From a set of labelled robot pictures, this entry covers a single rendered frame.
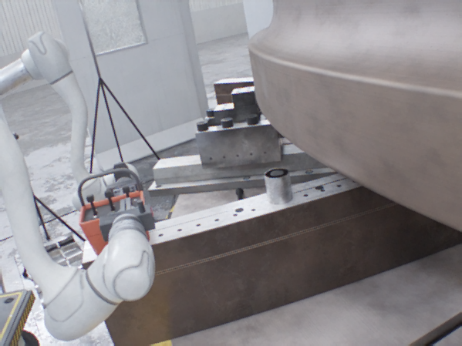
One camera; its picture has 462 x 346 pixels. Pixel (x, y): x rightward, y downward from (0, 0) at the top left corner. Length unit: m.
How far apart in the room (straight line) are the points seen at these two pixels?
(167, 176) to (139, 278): 1.73
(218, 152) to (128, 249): 1.51
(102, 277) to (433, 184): 0.67
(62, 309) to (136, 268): 0.19
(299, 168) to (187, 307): 1.23
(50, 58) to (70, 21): 2.55
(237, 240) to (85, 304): 0.58
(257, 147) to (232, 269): 1.03
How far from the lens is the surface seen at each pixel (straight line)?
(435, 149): 0.83
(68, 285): 0.91
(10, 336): 1.81
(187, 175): 2.48
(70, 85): 1.63
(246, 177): 2.39
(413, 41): 0.97
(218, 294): 1.41
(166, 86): 4.46
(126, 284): 0.82
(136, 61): 4.32
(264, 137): 2.23
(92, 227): 1.25
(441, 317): 1.49
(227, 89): 3.51
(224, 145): 2.27
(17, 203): 0.88
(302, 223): 1.37
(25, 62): 1.79
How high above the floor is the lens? 1.31
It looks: 22 degrees down
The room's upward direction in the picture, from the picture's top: 11 degrees counter-clockwise
